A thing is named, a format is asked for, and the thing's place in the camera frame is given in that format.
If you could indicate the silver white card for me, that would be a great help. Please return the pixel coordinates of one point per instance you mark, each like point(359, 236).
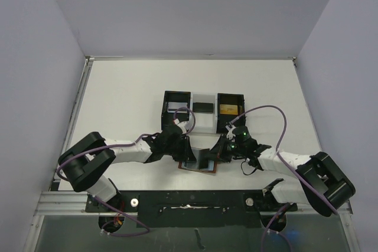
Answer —
point(179, 107)

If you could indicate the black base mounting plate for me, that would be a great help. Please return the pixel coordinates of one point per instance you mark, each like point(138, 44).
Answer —
point(248, 208)

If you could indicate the black white three-bin tray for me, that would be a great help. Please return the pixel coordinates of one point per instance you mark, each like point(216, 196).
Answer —
point(206, 123)

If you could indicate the black credit card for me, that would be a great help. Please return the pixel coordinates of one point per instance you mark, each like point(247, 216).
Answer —
point(202, 107)

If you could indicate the aluminium left rail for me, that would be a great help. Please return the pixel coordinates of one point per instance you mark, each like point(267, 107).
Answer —
point(77, 103)

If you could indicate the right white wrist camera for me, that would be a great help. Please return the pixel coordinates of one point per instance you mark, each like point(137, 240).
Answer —
point(230, 135)

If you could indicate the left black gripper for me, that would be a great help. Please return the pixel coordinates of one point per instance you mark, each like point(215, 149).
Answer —
point(186, 151)

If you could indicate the gold credit card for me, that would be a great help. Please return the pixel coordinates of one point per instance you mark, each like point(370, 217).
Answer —
point(229, 109)

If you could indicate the brown leather card holder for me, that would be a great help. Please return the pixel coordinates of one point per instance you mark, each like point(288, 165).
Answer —
point(195, 152)

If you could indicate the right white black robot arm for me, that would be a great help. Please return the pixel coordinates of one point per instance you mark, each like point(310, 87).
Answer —
point(322, 184)

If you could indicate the aluminium front rail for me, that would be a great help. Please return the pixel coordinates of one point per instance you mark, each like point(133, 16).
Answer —
point(58, 203)

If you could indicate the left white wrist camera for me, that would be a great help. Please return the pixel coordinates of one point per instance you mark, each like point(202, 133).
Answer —
point(185, 126)

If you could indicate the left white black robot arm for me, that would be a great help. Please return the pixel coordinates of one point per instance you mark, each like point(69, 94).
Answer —
point(84, 164)

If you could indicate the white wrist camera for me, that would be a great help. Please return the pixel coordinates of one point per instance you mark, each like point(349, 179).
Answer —
point(185, 126)
point(230, 135)

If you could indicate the aluminium rail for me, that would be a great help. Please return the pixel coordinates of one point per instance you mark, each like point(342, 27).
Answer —
point(77, 103)
point(58, 203)

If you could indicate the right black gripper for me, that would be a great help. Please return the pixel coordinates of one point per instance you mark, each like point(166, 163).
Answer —
point(222, 148)

